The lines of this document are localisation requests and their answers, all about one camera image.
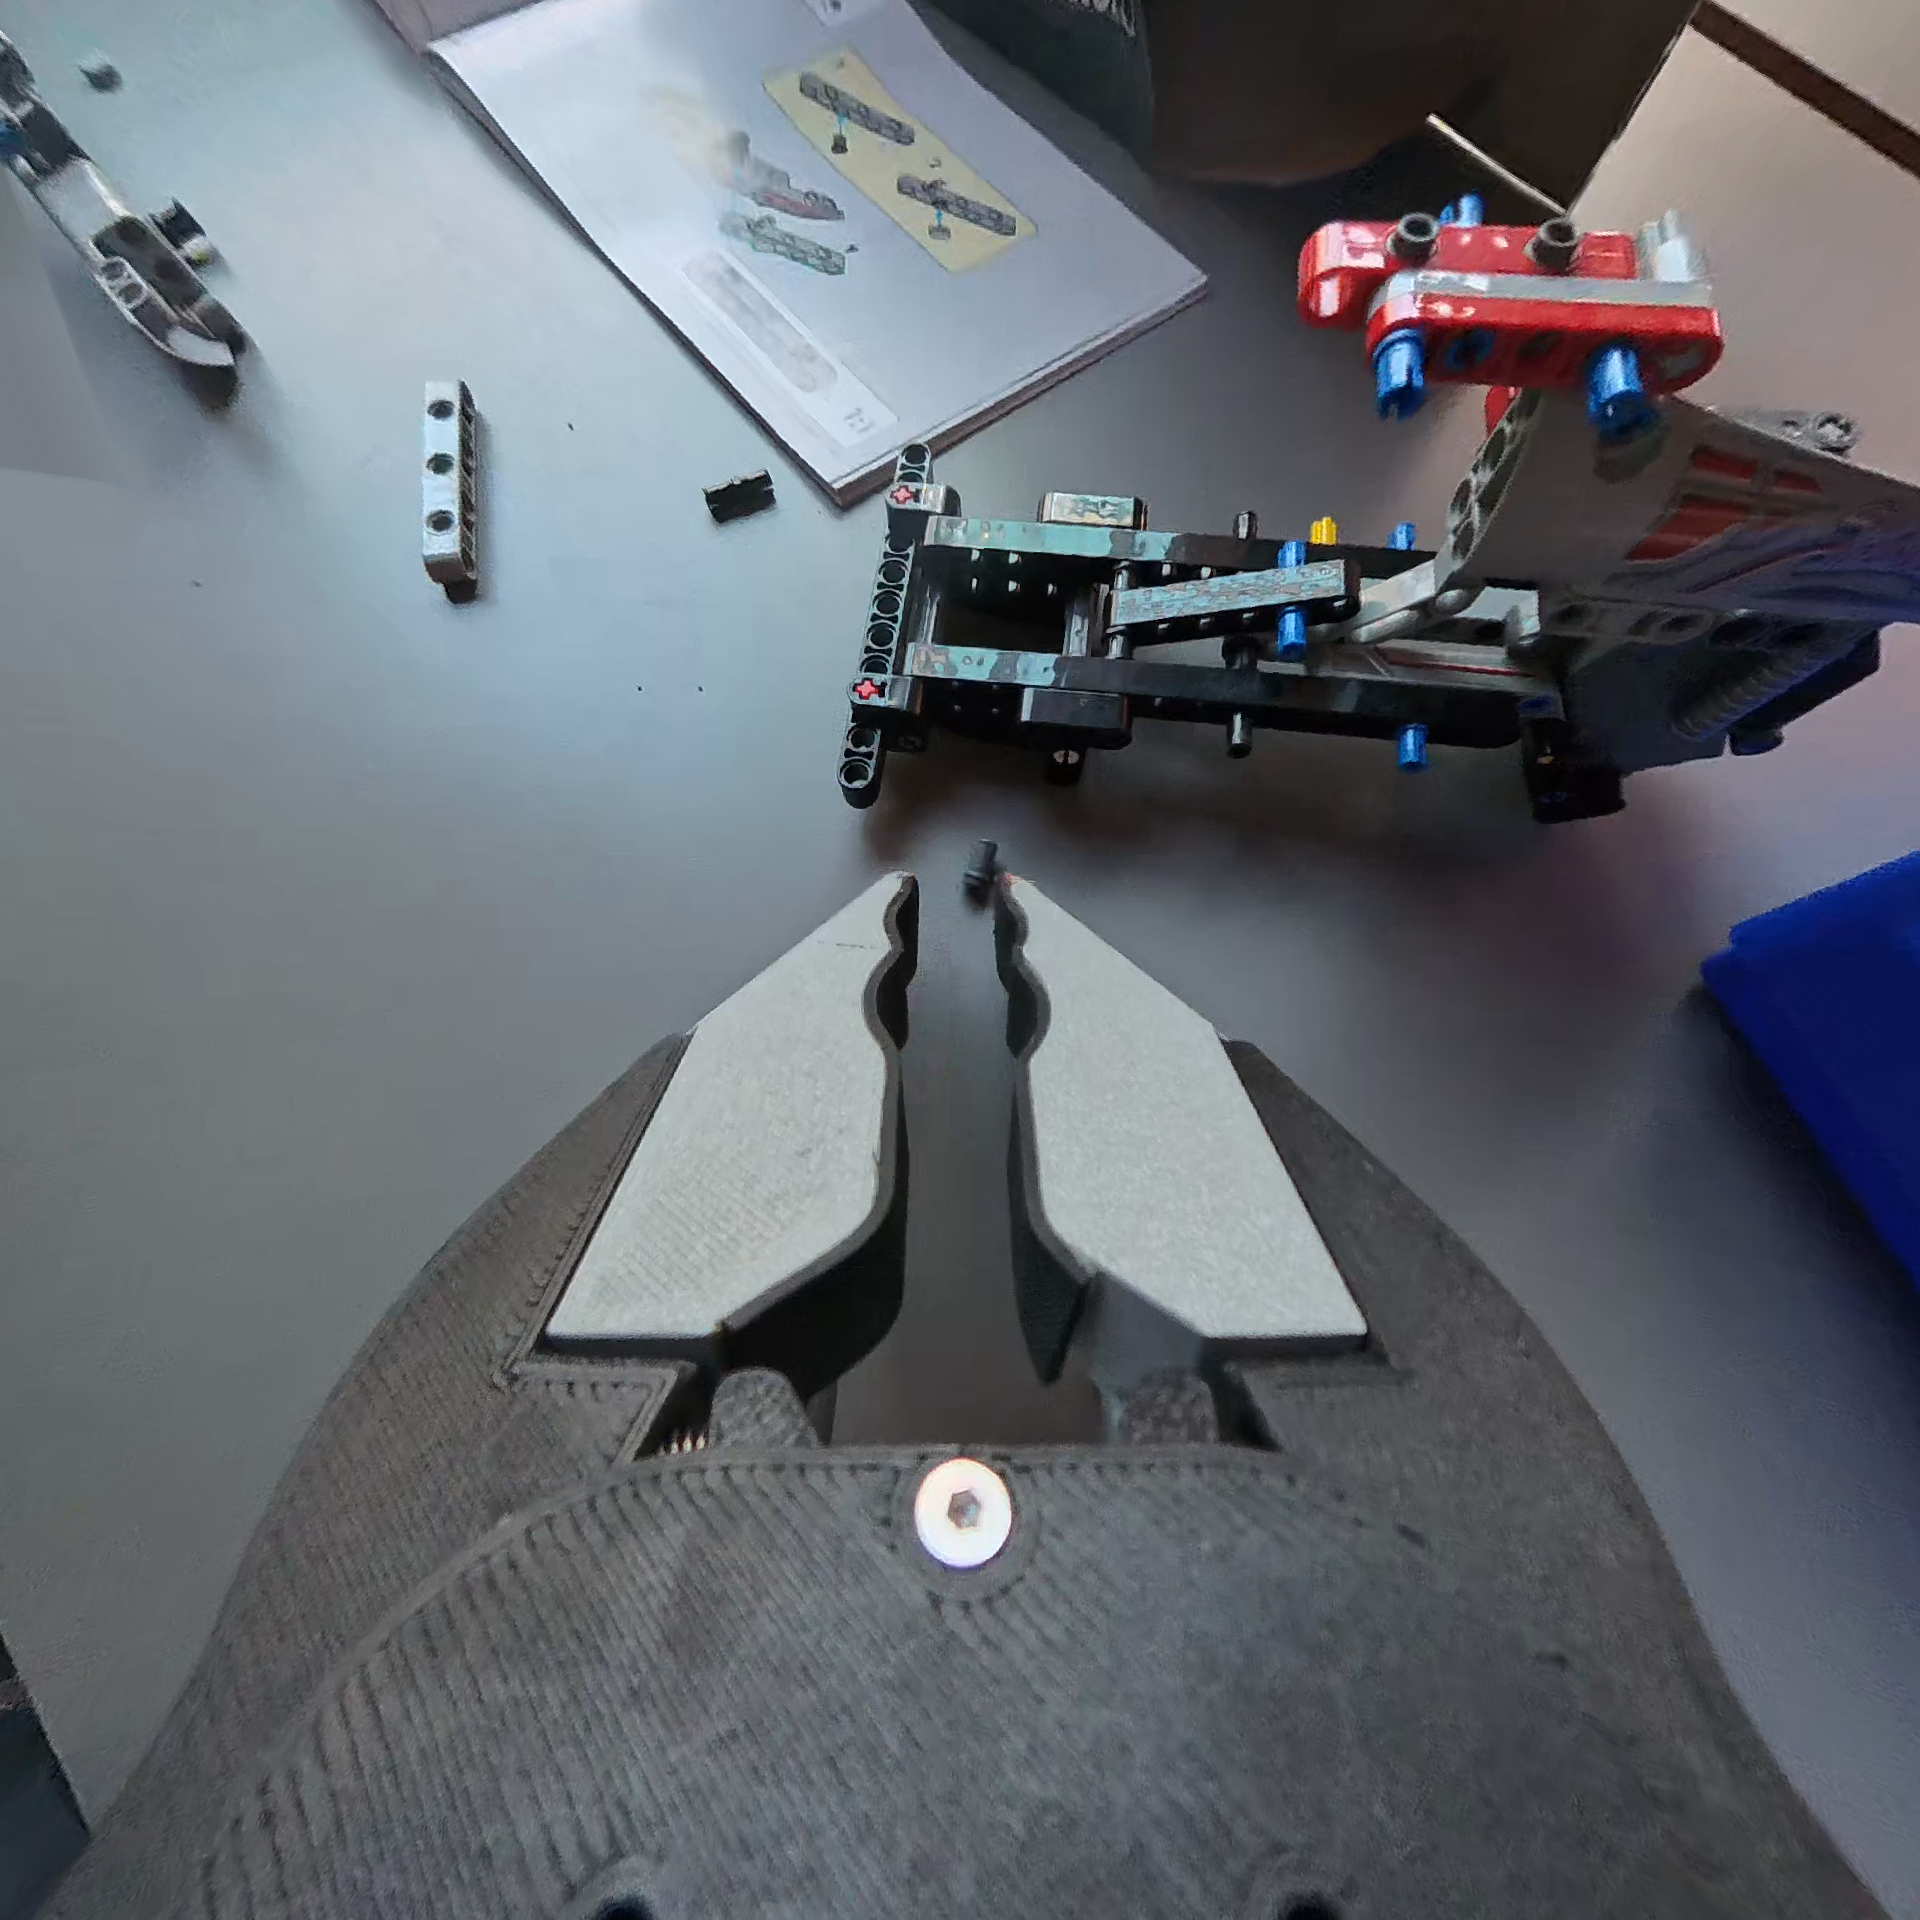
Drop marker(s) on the lego instruction booklet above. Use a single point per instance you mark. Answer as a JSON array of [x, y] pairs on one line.
[[902, 299]]

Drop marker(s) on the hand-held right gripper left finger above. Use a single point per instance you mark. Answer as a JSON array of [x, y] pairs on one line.
[[765, 1141]]

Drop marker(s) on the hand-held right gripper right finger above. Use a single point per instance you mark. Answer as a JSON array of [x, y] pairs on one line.
[[1171, 1155]]

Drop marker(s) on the black lego pin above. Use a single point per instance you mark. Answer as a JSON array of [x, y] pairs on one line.
[[739, 493]]

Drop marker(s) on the small dark grey lego pin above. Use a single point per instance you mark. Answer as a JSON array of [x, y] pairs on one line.
[[985, 867]]

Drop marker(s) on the light grey lego beam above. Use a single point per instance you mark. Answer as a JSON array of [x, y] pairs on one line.
[[447, 480]]

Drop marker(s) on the blue plastic bin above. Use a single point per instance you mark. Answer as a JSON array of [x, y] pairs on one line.
[[1830, 1049]]

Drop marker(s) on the thin grey rod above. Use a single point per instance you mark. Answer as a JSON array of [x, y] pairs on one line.
[[1494, 162]]

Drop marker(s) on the grey lego sub-assembly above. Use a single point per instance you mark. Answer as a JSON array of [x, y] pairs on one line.
[[137, 253]]

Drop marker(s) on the lego vehicle model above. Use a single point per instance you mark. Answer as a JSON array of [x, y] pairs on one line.
[[1277, 691]]

